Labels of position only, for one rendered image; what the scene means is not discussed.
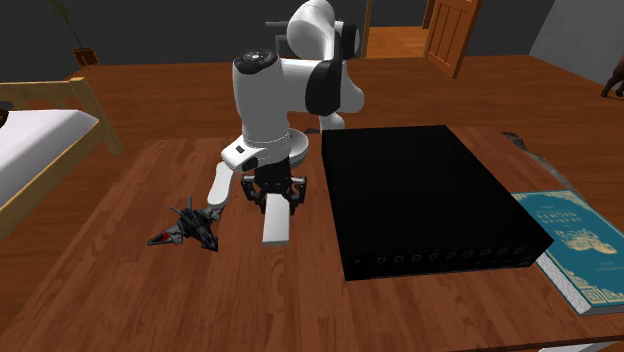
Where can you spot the black flat box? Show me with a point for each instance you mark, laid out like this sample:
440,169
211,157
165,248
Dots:
419,195

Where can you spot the teal book with gold print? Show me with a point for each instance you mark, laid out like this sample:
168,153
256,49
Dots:
580,244

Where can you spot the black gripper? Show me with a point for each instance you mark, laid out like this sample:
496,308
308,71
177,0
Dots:
273,178

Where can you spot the wooden bed with white mattress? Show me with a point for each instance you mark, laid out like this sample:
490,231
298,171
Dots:
34,141

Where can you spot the dark grey toy jet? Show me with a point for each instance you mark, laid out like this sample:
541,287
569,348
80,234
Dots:
192,228

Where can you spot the brown wooden door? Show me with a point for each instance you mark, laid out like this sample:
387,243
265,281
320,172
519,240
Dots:
451,34

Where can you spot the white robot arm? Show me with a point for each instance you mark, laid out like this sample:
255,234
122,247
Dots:
265,102

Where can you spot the brown wooden table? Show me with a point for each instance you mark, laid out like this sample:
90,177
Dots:
146,302

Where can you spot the white flat rectangular bar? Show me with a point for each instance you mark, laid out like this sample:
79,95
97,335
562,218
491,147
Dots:
276,219

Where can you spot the dark brown animal figure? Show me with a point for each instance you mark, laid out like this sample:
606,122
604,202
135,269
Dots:
615,78

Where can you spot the potted plant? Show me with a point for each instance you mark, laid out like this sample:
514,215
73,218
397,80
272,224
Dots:
84,54

